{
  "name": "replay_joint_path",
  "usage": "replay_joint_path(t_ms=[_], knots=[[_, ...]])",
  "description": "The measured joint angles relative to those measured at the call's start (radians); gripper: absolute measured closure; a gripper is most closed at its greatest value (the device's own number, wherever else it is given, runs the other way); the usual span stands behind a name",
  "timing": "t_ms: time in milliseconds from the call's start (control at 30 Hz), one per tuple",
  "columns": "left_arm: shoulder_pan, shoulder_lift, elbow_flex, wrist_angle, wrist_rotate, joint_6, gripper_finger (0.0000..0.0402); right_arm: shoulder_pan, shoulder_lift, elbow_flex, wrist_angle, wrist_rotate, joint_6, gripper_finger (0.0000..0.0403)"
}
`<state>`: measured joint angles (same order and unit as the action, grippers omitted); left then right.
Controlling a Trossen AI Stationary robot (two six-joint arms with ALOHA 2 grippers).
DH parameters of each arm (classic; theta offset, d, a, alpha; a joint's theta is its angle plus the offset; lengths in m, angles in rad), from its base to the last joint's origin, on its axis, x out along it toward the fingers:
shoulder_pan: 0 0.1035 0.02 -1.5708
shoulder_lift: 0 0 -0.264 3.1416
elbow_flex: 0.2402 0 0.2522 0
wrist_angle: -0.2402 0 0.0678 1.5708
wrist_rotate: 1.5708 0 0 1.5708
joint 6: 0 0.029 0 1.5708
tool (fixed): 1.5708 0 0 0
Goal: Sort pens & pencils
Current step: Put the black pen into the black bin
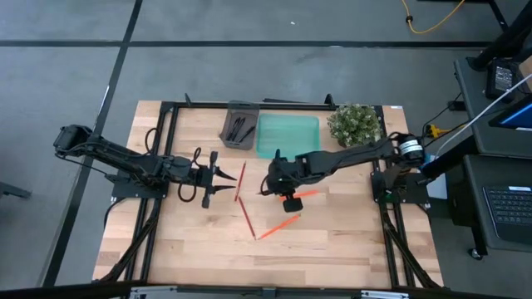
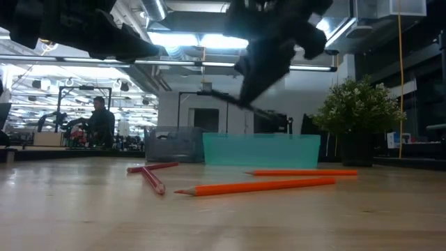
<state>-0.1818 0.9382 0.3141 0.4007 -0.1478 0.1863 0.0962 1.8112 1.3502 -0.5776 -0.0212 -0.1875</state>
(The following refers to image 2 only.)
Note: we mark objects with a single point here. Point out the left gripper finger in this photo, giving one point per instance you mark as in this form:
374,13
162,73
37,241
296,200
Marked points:
136,43

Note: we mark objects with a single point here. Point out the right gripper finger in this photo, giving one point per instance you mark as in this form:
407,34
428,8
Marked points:
254,73
278,59

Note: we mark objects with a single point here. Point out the black background robot arm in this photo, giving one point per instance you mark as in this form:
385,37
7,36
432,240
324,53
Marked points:
45,120

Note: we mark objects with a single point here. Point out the black background rig frame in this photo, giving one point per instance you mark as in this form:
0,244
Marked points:
85,87

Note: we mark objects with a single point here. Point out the teal plastic bin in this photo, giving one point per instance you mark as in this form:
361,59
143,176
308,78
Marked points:
261,151

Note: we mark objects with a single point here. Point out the round ceiling fixture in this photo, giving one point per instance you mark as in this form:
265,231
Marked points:
359,30

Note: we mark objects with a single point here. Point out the small green potted plant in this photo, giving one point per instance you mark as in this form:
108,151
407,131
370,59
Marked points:
355,104

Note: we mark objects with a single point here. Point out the orange pencil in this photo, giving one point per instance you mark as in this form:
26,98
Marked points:
254,187
303,172

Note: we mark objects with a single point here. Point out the red pencil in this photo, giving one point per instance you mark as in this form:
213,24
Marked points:
153,167
153,181

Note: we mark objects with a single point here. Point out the white ceiling unit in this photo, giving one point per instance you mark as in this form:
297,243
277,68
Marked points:
390,7

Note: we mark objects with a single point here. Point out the silver ceiling duct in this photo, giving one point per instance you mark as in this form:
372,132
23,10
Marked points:
153,8

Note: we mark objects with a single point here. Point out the long white tube light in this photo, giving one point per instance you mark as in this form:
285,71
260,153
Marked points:
174,63

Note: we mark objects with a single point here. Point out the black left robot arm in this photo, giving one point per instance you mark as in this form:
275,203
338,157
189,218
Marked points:
24,21

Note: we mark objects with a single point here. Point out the white blue box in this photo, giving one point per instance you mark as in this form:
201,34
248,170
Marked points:
395,139

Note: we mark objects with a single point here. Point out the person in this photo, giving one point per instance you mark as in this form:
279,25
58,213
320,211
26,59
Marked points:
102,122

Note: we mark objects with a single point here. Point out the grey plastic bin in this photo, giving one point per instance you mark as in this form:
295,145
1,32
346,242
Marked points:
174,146

